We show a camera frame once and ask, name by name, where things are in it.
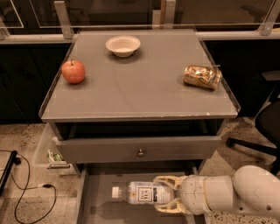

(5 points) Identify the grey drawer cabinet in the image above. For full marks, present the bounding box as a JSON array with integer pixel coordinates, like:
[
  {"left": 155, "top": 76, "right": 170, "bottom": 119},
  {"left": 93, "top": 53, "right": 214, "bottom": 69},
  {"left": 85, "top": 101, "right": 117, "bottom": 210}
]
[{"left": 38, "top": 28, "right": 242, "bottom": 224}]

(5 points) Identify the metal window frame rail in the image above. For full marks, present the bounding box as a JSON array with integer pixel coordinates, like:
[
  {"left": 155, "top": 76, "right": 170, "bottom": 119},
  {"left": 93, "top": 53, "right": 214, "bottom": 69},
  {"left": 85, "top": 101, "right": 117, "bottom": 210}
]
[{"left": 0, "top": 0, "right": 280, "bottom": 44}]

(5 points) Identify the black floor stand bar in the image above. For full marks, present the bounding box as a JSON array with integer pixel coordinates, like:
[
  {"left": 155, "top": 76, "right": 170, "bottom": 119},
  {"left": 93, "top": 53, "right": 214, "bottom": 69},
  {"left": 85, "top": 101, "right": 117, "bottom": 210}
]
[{"left": 0, "top": 150, "right": 18, "bottom": 196}]

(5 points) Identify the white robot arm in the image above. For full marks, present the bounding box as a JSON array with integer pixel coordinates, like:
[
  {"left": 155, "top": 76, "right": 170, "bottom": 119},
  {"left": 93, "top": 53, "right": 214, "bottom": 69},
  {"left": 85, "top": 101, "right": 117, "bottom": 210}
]
[{"left": 154, "top": 165, "right": 280, "bottom": 221}]

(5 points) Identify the grey open middle drawer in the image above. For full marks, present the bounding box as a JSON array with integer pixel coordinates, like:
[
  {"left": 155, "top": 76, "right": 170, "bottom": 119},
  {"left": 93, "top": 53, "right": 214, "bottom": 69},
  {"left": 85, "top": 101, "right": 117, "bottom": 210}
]
[{"left": 74, "top": 165, "right": 210, "bottom": 224}]

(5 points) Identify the crushed gold soda can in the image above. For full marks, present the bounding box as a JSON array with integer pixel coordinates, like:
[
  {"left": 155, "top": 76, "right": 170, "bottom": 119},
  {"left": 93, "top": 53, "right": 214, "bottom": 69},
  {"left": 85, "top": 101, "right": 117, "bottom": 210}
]
[{"left": 183, "top": 65, "right": 222, "bottom": 90}]

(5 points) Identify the red apple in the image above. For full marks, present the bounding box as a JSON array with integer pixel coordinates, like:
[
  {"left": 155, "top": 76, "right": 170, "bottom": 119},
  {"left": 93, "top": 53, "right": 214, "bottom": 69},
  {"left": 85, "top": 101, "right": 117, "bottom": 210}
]
[{"left": 61, "top": 59, "right": 86, "bottom": 84}]

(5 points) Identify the grey top drawer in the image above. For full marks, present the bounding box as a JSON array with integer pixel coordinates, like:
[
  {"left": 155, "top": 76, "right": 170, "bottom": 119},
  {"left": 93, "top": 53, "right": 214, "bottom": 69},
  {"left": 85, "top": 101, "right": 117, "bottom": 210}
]
[{"left": 54, "top": 136, "right": 221, "bottom": 164}]

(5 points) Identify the round metal drawer knob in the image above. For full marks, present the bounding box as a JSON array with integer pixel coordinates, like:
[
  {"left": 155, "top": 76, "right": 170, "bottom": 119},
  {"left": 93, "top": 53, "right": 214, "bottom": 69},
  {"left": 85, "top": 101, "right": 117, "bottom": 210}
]
[{"left": 137, "top": 149, "right": 144, "bottom": 158}]

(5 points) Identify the clear plastic water bottle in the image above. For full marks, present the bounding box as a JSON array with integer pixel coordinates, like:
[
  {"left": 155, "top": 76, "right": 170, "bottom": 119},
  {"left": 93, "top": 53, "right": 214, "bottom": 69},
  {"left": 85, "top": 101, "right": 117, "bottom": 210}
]
[{"left": 112, "top": 181, "right": 175, "bottom": 205}]

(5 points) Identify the white paper bowl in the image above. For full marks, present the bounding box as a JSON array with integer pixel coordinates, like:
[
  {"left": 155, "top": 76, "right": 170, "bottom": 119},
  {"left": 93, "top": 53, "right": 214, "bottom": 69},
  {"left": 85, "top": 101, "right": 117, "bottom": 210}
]
[{"left": 105, "top": 36, "right": 141, "bottom": 58}]

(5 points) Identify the black office chair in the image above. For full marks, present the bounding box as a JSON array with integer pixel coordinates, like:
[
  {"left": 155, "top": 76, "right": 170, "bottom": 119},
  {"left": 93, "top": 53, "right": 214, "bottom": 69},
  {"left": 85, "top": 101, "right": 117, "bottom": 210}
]
[{"left": 226, "top": 69, "right": 280, "bottom": 177}]

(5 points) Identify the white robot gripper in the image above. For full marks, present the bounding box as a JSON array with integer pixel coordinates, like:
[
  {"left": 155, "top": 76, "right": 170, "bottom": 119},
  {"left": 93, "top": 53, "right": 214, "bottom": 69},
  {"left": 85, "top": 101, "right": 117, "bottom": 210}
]
[{"left": 153, "top": 175, "right": 211, "bottom": 215}]

